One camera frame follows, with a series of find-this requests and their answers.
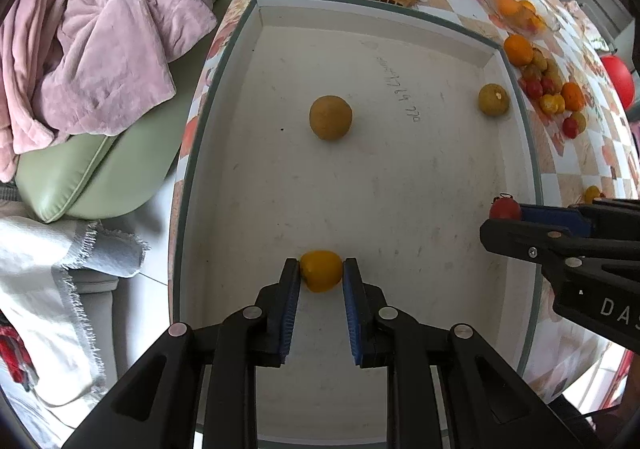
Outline white shallow tray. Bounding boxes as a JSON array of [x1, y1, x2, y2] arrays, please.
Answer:
[[172, 0, 543, 445]]

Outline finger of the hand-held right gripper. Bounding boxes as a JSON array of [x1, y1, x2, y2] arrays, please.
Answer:
[[519, 199, 640, 240], [480, 219, 640, 266]]

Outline green cushion seat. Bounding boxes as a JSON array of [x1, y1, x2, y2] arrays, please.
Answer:
[[15, 0, 256, 225]]

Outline grey white fringed cloth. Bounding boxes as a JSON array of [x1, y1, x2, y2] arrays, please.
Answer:
[[0, 216, 151, 405]]

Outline red plastic stool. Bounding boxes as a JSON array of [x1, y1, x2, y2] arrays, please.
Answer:
[[600, 54, 638, 110]]

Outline pink fleece blanket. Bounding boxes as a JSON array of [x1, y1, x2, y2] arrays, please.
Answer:
[[0, 0, 218, 182]]

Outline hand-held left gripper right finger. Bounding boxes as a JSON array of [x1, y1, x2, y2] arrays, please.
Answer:
[[342, 258, 581, 449]]

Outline red cloth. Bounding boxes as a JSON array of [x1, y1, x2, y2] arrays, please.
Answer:
[[0, 324, 31, 390]]

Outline red cherry tomato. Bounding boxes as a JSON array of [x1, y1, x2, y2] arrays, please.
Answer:
[[489, 194, 523, 222]]

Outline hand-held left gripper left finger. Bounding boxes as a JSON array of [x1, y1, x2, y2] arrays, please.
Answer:
[[62, 258, 301, 449]]

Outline pile of cherry tomatoes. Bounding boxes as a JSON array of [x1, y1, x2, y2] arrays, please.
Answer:
[[520, 46, 588, 139]]

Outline yellow-green plum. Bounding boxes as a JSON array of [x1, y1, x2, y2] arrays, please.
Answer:
[[308, 95, 354, 141], [477, 83, 511, 118]]

